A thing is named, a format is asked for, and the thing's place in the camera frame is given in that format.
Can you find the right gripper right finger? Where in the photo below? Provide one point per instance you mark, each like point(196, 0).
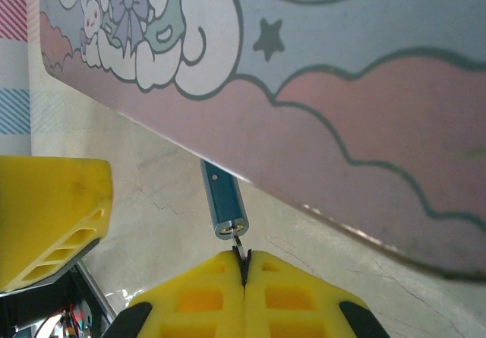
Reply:
point(296, 300)

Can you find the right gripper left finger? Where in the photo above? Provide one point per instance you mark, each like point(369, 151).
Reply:
point(197, 300)

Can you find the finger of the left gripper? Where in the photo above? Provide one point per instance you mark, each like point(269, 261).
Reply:
point(45, 209)

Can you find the pastel cartoon tin box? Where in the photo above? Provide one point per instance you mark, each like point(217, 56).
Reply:
point(303, 106)

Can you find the small blue padlock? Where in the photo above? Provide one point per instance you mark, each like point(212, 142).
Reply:
point(224, 201)

